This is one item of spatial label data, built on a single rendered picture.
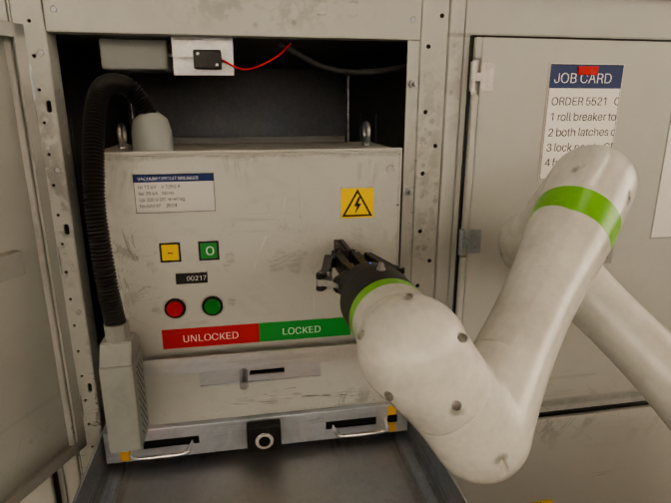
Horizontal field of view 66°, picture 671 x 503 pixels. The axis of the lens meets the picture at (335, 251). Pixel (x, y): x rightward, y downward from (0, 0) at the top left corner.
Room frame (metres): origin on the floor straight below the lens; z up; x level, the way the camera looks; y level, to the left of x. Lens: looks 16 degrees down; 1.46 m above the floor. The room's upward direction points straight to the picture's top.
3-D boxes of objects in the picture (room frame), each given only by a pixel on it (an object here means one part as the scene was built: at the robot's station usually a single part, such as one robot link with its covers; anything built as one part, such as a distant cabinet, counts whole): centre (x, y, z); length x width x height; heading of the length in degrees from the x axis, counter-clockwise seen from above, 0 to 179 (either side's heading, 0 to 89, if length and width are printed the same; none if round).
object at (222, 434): (0.83, 0.13, 0.90); 0.54 x 0.05 x 0.06; 100
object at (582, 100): (0.99, -0.46, 1.43); 0.15 x 0.01 x 0.21; 100
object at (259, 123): (1.29, 0.22, 1.18); 0.78 x 0.69 x 0.79; 10
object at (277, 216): (0.82, 0.13, 1.15); 0.48 x 0.01 x 0.48; 100
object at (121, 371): (0.71, 0.32, 1.04); 0.08 x 0.05 x 0.17; 10
